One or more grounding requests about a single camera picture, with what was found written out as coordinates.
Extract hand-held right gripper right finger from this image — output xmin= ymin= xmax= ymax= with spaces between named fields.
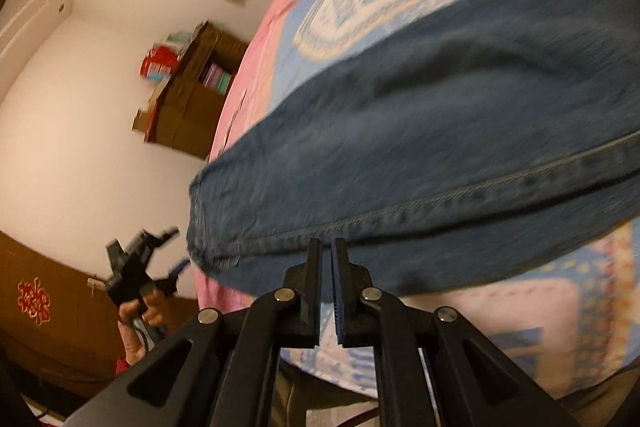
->
xmin=330 ymin=237 xmax=592 ymax=427

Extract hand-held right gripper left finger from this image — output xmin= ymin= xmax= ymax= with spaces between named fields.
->
xmin=62 ymin=238 xmax=322 ymax=427

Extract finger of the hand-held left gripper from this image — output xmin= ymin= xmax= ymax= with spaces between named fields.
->
xmin=151 ymin=227 xmax=181 ymax=249
xmin=159 ymin=259 xmax=192 ymax=297

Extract blue denim pants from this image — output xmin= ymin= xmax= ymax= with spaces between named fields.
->
xmin=186 ymin=0 xmax=640 ymax=299

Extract person's left hand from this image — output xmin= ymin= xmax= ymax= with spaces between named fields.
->
xmin=117 ymin=289 xmax=174 ymax=366

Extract red knot decoration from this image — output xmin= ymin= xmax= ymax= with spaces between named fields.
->
xmin=17 ymin=277 xmax=52 ymax=326

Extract brown wooden bookcase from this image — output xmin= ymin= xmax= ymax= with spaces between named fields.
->
xmin=132 ymin=22 xmax=251 ymax=160

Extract row of pastel books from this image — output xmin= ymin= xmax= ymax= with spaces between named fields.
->
xmin=199 ymin=63 xmax=234 ymax=94

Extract red ornament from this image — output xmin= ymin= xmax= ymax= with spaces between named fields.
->
xmin=140 ymin=46 xmax=182 ymax=82

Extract white door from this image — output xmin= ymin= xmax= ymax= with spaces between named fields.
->
xmin=0 ymin=0 xmax=84 ymax=75

